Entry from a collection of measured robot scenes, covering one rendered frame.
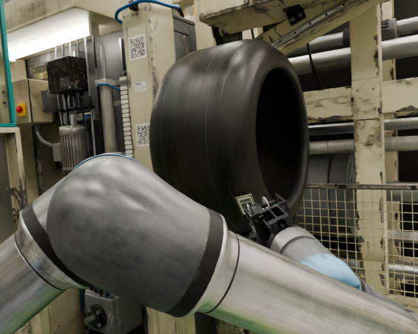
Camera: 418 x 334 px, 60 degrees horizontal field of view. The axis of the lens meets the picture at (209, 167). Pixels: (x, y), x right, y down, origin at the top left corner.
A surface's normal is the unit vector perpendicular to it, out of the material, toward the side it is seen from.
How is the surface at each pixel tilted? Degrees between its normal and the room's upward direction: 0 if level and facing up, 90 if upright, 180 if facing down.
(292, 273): 51
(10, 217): 90
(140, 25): 90
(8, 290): 84
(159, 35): 90
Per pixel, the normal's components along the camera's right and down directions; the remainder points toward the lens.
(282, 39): -0.54, 0.10
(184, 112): -0.54, -0.16
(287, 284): 0.45, -0.39
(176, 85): -0.49, -0.44
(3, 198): 0.84, -0.02
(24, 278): 0.26, 0.03
